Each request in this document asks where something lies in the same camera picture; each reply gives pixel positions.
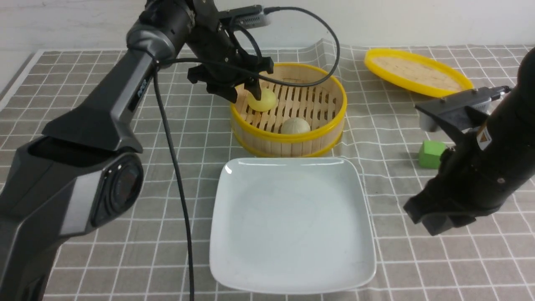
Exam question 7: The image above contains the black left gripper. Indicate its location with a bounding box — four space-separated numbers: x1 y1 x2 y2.
186 0 274 103

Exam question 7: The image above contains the yellow-rimmed bamboo steamer lid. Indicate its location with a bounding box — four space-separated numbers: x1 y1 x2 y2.
364 48 474 98

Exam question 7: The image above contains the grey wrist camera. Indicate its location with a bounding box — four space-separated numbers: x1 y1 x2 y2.
218 5 271 29
415 86 512 144

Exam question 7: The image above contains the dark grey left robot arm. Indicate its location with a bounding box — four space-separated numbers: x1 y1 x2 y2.
0 0 273 301

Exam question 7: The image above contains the beige steamed bun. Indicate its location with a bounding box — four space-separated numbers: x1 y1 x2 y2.
280 117 311 135

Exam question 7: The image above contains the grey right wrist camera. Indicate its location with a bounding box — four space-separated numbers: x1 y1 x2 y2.
415 86 512 144

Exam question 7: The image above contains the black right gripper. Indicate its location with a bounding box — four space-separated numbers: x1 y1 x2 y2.
403 184 502 237

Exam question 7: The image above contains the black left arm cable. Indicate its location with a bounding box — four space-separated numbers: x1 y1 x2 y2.
153 6 341 301

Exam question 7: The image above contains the yellow steamed bun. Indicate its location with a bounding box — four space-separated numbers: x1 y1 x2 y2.
246 88 278 112

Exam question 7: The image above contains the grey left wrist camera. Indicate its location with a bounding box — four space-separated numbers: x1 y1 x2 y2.
218 5 271 29

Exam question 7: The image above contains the yellow-rimmed bamboo steamer basket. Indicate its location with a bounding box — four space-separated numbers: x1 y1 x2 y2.
230 77 347 157

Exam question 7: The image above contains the green cube block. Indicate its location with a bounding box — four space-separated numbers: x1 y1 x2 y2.
418 140 446 169

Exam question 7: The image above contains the white square plate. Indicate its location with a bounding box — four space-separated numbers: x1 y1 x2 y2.
209 157 377 295

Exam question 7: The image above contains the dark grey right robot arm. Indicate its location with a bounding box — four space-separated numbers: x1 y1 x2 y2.
403 50 535 236

